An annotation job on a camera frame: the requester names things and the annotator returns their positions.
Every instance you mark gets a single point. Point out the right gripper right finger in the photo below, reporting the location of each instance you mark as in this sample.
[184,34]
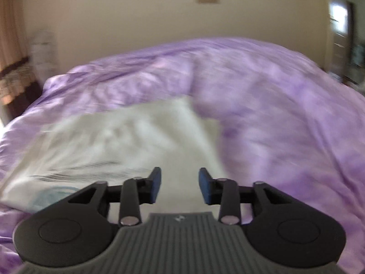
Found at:
[279,227]

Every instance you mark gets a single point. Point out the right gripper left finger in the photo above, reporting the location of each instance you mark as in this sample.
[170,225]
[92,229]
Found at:
[81,226]

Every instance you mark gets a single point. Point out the white Nevada print t-shirt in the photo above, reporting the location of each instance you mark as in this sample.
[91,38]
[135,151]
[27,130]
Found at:
[114,146]

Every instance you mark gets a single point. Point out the purple floral bed sheet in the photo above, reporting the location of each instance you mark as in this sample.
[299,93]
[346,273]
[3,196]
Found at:
[284,120]

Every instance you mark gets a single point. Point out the brown patterned curtain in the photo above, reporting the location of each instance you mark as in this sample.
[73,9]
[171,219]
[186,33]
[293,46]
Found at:
[19,85]

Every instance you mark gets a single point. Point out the white floral wrapped fan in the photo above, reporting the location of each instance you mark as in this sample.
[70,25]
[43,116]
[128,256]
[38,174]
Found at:
[43,55]

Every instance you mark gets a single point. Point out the open room door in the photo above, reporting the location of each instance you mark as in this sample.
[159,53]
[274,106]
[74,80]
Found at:
[346,54]

